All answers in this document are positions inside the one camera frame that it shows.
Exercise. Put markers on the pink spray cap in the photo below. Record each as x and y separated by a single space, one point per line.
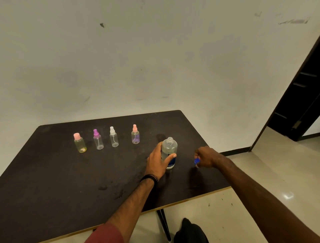
135 128

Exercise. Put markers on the small yellow bottle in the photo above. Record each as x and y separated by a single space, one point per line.
80 145

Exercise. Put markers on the purple spray cap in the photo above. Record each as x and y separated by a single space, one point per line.
96 133

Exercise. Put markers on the person's right forearm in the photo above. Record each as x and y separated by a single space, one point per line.
257 200

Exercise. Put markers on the person's left forearm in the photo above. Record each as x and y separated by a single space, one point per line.
132 207

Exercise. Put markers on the person's left red sleeve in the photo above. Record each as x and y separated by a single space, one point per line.
105 235

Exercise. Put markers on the person's black trousers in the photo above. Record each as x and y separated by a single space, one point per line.
190 232

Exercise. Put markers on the large clear bottle blue label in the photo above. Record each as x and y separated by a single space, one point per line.
169 148

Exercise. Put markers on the dark door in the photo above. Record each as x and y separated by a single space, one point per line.
297 105

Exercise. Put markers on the black wristband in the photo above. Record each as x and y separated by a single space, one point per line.
149 177

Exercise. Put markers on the small purple tinted bottle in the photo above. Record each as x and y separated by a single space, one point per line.
135 138

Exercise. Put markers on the blue bottle cap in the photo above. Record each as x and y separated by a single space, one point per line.
197 161

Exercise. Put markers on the small clear bottle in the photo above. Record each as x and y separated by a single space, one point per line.
98 142
114 140

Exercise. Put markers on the white spray cap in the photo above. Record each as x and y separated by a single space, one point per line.
112 130

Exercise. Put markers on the black table leg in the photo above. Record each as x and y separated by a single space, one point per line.
163 222

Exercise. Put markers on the person's left hand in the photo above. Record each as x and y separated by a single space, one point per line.
155 164

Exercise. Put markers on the person's right hand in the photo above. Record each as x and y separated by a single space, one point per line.
208 157

